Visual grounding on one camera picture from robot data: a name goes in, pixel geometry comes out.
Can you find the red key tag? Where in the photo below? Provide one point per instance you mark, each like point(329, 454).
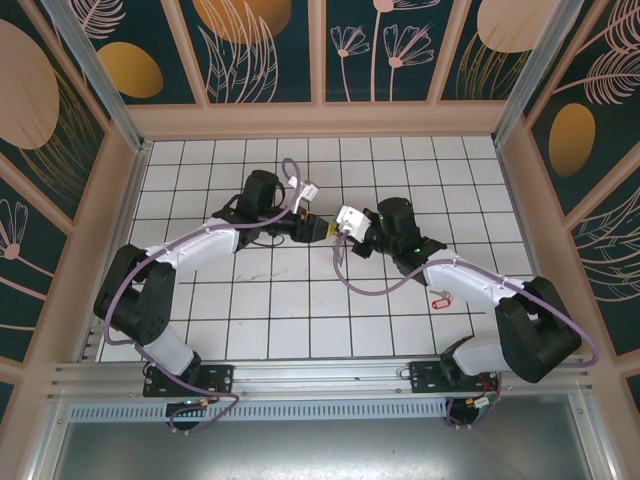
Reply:
point(442, 304)

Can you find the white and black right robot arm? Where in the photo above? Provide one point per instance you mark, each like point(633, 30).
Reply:
point(465, 280)

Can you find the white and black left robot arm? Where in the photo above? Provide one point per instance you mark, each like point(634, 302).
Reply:
point(170, 350)

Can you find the black round controller housing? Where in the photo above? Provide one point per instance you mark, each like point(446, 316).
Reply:
point(182, 417)
point(467, 415)

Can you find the grey metal sheet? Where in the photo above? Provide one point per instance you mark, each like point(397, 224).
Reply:
point(320, 450)

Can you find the aluminium table side rail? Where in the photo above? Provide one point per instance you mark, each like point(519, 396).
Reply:
point(129, 200)
point(513, 200)

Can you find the aluminium mounting rail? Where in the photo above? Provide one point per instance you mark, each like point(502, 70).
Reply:
point(320, 380)

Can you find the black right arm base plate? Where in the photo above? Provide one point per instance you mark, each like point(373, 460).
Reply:
point(425, 380)

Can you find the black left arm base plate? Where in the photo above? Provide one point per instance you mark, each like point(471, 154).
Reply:
point(220, 380)

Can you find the aluminium frame post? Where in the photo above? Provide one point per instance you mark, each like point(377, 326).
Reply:
point(93, 65)
point(539, 65)

